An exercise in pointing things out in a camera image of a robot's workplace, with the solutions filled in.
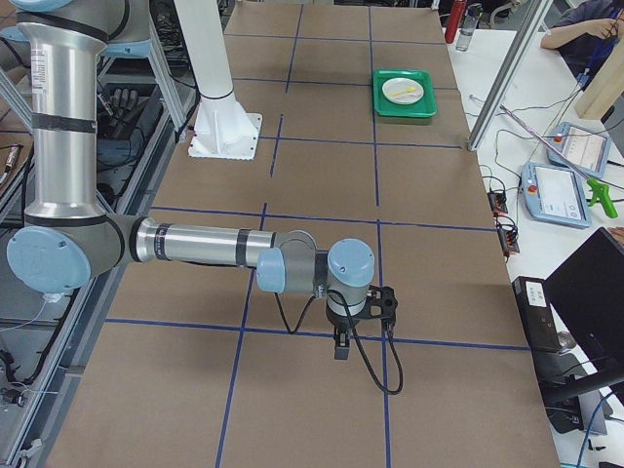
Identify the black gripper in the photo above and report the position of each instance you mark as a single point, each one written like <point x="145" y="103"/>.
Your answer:
<point x="339" y="322"/>

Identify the white round plate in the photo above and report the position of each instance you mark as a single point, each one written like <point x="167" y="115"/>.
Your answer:
<point x="398" y="84"/>

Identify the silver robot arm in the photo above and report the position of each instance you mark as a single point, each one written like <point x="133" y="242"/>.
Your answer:
<point x="282" y="262"/>

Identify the black power strip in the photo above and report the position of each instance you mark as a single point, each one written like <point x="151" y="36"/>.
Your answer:
<point x="506" y="228"/>

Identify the brown paper table cover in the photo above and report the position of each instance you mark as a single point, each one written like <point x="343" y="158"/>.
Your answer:
<point x="196" y="367"/>

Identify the black monitor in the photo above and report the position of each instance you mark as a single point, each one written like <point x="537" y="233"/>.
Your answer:
<point x="586" y="291"/>

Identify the green plastic tray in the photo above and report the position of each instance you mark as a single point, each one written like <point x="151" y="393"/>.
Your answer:
<point x="425" y="108"/>

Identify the blue teach pendant near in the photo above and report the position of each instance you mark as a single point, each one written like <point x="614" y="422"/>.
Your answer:
<point x="555" y="195"/>

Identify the blue teach pendant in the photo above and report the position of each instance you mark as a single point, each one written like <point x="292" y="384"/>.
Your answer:
<point x="585" y="148"/>
<point x="555" y="195"/>

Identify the yellow plastic spoon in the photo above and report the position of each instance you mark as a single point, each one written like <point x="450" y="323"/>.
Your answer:
<point x="407" y="91"/>

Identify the blue teach pendant far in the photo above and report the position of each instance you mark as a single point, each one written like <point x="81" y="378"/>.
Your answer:
<point x="585" y="148"/>

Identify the red bottle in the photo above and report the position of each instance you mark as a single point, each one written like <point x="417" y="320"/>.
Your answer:
<point x="454" y="18"/>

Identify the clear water bottle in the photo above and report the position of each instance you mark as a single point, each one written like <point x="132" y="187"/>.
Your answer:
<point x="471" y="20"/>

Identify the person in dark shirt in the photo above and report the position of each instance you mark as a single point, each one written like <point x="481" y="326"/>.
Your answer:
<point x="585" y="36"/>

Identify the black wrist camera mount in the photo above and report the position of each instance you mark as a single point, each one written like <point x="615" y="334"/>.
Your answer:
<point x="381" y="304"/>

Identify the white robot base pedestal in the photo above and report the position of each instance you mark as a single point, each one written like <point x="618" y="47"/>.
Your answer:
<point x="222" y="129"/>

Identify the aluminium lattice frame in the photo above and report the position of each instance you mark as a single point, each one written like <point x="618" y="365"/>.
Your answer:
<point x="71" y="244"/>

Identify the aluminium frame post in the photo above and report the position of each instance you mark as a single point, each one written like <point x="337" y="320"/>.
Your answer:
<point x="535" y="15"/>

